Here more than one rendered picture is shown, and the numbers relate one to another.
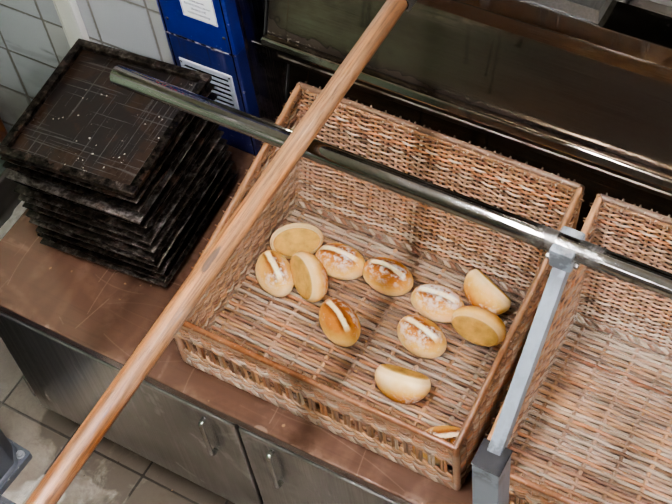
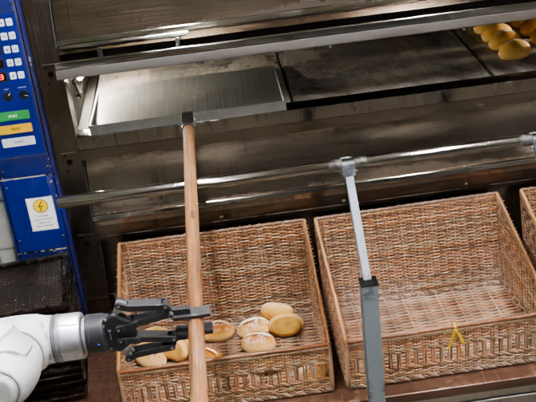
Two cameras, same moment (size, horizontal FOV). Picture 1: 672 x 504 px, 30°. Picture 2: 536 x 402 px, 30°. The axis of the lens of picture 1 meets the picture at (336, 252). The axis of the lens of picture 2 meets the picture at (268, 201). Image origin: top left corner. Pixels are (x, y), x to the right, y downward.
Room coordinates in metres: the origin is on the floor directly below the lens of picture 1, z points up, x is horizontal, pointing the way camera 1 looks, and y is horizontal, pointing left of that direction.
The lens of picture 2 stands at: (-0.71, 1.28, 2.21)
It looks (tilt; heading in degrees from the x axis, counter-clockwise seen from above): 27 degrees down; 321
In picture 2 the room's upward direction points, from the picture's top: 7 degrees counter-clockwise
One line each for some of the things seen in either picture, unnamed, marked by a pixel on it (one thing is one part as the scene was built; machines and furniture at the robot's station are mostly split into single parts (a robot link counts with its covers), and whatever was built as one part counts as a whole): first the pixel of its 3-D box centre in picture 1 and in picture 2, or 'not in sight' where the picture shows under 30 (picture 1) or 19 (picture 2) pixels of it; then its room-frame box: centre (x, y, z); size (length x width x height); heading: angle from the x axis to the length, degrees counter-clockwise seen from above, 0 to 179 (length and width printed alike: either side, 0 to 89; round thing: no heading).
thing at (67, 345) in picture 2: not in sight; (72, 336); (0.77, 0.59, 1.18); 0.09 x 0.06 x 0.09; 142
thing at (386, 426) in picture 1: (374, 276); (220, 313); (1.20, -0.06, 0.72); 0.56 x 0.49 x 0.28; 53
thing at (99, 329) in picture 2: not in sight; (110, 331); (0.72, 0.53, 1.18); 0.09 x 0.07 x 0.08; 52
